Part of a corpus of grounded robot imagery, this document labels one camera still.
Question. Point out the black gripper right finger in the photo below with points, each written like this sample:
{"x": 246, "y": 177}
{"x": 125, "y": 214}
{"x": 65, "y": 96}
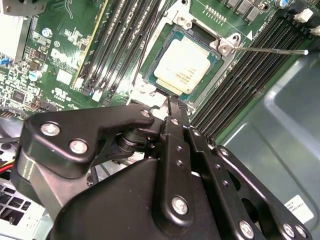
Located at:
{"x": 225, "y": 180}

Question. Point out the metal socket cover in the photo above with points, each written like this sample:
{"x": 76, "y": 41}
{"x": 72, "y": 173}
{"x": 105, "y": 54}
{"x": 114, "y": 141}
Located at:
{"x": 150, "y": 98}

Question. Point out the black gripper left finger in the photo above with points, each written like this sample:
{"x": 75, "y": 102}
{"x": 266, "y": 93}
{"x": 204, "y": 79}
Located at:
{"x": 75, "y": 130}

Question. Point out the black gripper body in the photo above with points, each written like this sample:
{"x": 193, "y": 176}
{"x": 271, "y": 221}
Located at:
{"x": 112, "y": 212}

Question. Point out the silver-topped CPU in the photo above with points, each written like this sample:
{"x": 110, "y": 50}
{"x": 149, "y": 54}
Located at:
{"x": 182, "y": 65}

